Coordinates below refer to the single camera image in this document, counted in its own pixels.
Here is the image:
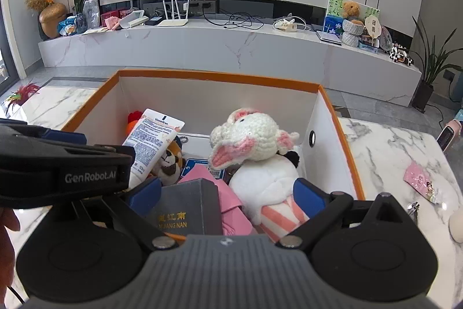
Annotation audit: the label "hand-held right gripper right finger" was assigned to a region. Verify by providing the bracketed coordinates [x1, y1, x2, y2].
[277, 178, 417, 251]

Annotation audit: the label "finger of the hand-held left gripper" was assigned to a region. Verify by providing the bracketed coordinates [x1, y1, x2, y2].
[0, 118, 88, 151]

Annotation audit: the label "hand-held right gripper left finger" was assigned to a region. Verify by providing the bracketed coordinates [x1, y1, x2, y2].
[70, 177, 182, 252]

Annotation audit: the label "black gift box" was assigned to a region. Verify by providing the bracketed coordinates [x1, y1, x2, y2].
[146, 178, 223, 238]

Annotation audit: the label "white cream tube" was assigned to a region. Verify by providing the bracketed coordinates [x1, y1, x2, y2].
[122, 108, 186, 191]

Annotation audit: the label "white crochet bunny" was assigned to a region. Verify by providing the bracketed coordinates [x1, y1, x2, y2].
[209, 108, 301, 171]

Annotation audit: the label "pink card holder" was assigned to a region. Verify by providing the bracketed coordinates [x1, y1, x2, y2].
[177, 164, 256, 236]

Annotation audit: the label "orange storage box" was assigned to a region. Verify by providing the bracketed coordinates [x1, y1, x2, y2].
[61, 69, 366, 244]

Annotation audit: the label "person's left hand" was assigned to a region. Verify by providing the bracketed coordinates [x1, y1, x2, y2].
[0, 206, 18, 291]

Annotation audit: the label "fox plush toy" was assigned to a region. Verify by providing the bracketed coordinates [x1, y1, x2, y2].
[150, 137, 187, 187]

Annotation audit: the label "white plush toy pink striped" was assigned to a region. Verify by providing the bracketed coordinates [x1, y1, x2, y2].
[229, 146, 312, 243]

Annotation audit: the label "blue card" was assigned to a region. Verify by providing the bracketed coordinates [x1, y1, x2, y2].
[181, 158, 227, 183]

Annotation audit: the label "red feather decoration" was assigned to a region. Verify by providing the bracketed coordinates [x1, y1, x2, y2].
[3, 83, 41, 115]

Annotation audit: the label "blue snack bag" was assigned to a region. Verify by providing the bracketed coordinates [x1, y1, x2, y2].
[57, 17, 77, 37]

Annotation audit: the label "pink trinket packet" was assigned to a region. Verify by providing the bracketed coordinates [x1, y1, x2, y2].
[403, 161, 440, 204]

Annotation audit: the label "golden vase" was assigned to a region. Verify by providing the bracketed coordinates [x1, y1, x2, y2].
[38, 2, 69, 39]

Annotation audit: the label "pink box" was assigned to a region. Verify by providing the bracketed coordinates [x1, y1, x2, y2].
[100, 10, 121, 30]

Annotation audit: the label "pink handheld device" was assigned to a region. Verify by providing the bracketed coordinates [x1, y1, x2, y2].
[436, 117, 463, 152]

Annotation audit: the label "white thermos bottle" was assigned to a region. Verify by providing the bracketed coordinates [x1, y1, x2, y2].
[449, 212, 463, 243]

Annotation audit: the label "grey laptop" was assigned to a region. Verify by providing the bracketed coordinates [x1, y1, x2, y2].
[315, 29, 343, 47]

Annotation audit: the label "white knit basket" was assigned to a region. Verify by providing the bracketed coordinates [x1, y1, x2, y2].
[341, 33, 363, 48]
[342, 20, 365, 36]

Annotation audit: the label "white router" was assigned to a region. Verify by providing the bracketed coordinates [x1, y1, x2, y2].
[158, 0, 190, 28]

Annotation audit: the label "marble television cabinet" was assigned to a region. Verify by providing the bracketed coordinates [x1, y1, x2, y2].
[38, 18, 423, 108]

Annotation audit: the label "cow figurine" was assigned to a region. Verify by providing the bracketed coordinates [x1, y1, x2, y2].
[389, 44, 415, 67]

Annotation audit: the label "decorative plate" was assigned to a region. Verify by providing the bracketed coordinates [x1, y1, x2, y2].
[378, 25, 393, 53]

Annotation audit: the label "round paper fan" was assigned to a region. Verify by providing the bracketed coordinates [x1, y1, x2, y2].
[363, 15, 383, 42]

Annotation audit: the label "potted green plant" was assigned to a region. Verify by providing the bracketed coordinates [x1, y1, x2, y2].
[410, 16, 463, 113]

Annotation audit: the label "landscape painting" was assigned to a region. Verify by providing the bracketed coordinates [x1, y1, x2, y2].
[324, 0, 381, 39]

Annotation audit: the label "brown teddy bear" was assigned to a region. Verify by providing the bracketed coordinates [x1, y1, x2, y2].
[342, 1, 363, 22]

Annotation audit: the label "picture frame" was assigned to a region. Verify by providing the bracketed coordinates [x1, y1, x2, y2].
[84, 0, 101, 19]

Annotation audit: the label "black cables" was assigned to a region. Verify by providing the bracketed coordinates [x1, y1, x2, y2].
[202, 10, 267, 31]

